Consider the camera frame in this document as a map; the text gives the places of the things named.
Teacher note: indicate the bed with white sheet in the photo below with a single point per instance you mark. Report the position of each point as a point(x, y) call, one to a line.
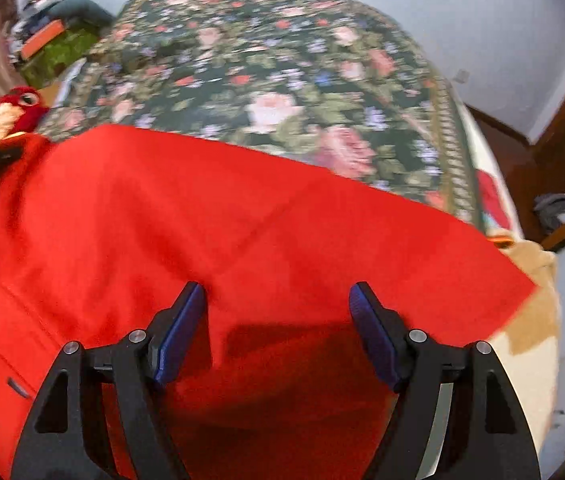
point(487, 150)

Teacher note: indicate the grey cloth bag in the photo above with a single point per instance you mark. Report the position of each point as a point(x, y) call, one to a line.
point(560, 205)

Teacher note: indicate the dark floral blanket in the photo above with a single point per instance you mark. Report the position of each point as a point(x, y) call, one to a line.
point(272, 75)

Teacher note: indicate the white wall socket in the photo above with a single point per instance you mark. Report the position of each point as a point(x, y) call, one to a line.
point(460, 76)

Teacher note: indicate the orange box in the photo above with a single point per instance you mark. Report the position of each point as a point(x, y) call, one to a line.
point(42, 40)

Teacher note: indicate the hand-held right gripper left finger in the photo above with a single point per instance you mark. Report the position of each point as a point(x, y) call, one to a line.
point(177, 337)

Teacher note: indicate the red zip jacket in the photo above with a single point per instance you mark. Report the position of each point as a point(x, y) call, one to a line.
point(187, 230)

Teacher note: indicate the pile of clothes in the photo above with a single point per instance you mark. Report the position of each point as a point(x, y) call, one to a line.
point(60, 2)

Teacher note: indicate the red plush toy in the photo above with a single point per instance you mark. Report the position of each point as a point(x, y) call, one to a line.
point(7, 115)

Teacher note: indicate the green patterned cloth cover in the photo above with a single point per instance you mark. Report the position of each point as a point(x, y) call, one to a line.
point(62, 55)

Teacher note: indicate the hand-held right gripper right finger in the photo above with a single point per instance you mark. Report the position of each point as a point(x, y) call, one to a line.
point(377, 342)

